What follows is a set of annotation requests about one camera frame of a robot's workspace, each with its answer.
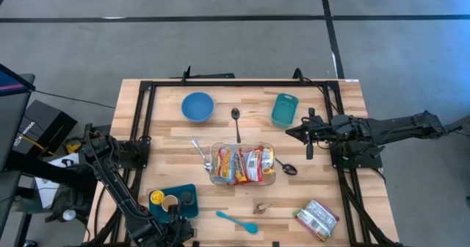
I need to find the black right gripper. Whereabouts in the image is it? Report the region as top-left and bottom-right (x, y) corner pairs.
(285, 107), (363, 160)

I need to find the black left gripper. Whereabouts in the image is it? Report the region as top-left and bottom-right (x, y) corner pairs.
(161, 204), (196, 247)

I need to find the peanut butter jar tan lid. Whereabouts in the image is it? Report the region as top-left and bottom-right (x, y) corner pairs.
(161, 194), (180, 213)

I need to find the glass spice jar black lid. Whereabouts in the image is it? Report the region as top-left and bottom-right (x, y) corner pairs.
(179, 190), (195, 205)

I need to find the jar with yellow lid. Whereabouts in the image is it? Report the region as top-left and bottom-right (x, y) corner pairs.
(149, 190), (166, 205)

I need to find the metal spoon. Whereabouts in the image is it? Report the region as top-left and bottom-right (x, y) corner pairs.
(274, 157), (299, 176)
(190, 138), (214, 173)
(230, 107), (243, 144)

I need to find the yellow chicken ramen packet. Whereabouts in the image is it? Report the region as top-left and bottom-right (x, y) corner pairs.
(260, 146), (276, 176)

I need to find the red ramen noodle packet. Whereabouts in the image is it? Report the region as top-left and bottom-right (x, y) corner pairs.
(246, 146), (264, 182)
(234, 146), (251, 184)

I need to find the blue ramen noodle packet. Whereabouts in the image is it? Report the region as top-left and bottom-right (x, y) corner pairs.
(211, 145), (236, 185)

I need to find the white green snack packet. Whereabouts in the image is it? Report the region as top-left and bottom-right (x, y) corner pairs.
(292, 198), (341, 243)

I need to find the taco seasoning mix packet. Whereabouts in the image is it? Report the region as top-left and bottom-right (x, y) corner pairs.
(252, 201), (273, 215)

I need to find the dark teal plastic tray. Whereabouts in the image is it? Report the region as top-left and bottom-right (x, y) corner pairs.
(148, 183), (199, 224)

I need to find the light teal plastic basket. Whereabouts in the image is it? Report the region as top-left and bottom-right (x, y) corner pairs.
(270, 93), (300, 129)

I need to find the clear plastic bin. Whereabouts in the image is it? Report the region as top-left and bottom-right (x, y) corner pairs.
(208, 141), (277, 187)

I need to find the blue bowl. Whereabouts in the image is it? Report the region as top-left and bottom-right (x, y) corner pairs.
(181, 91), (215, 124)

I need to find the white paper sheet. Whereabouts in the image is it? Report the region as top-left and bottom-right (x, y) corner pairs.
(35, 153), (80, 210)

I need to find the black equipment case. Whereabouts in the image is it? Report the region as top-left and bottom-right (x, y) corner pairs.
(12, 99), (78, 156)

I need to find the black computer monitor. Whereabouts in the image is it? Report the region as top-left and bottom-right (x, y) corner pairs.
(0, 63), (37, 173)

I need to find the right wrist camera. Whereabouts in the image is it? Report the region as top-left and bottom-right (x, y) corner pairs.
(312, 118), (328, 140)

